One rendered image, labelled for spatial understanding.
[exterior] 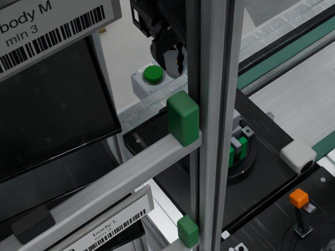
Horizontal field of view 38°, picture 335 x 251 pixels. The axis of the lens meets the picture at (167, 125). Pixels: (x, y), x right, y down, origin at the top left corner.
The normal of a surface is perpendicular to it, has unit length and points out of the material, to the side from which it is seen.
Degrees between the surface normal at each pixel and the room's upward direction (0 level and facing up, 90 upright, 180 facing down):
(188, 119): 90
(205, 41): 90
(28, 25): 90
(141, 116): 0
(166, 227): 0
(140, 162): 0
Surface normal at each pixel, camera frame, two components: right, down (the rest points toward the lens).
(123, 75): -0.05, -0.57
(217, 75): 0.59, 0.65
